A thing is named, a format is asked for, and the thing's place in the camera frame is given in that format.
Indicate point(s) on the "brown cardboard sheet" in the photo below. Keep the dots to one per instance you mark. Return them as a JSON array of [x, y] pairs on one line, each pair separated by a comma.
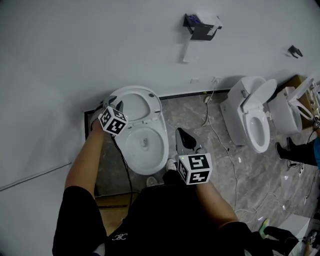
[[112, 200]]

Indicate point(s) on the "person's right forearm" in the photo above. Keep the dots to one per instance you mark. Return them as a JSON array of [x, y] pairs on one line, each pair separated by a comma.
[[215, 202]]

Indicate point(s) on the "white toilet lid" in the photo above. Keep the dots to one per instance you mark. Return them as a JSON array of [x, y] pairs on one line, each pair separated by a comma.
[[136, 106]]

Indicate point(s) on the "person's white shoe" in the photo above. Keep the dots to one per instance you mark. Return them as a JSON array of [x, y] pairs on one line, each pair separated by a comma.
[[151, 181], [171, 165]]

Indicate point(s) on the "black wall tissue holder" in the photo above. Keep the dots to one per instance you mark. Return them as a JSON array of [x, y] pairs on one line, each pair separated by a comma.
[[200, 31]]

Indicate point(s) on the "person's left forearm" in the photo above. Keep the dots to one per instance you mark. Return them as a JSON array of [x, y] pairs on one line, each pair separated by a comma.
[[85, 155]]

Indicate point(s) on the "person's black clothing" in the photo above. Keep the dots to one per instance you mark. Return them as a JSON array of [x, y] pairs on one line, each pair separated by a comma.
[[162, 220]]

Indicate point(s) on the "white toilet bowl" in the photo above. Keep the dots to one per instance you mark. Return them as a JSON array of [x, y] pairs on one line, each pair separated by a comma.
[[150, 157]]

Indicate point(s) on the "white toilet with open lid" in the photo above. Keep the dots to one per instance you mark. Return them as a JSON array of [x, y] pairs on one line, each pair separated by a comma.
[[240, 115]]

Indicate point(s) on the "white toilet seat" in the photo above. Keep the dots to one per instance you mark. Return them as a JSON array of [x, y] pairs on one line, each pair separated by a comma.
[[155, 105]]

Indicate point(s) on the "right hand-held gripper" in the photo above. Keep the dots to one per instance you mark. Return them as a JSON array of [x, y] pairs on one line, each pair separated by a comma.
[[196, 168]]

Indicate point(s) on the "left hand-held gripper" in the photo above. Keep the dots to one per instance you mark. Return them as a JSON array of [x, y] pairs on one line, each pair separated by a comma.
[[113, 122]]

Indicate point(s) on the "white box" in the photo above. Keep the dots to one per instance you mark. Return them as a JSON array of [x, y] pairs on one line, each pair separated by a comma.
[[296, 225]]

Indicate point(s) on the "black wall hook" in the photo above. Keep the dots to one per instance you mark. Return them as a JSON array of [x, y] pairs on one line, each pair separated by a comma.
[[295, 51]]

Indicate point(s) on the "white paper strip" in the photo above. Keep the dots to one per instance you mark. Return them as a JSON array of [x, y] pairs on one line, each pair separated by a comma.
[[183, 51]]

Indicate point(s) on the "white toilet with raised seat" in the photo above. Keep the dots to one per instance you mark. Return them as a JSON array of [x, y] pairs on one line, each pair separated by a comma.
[[285, 115]]

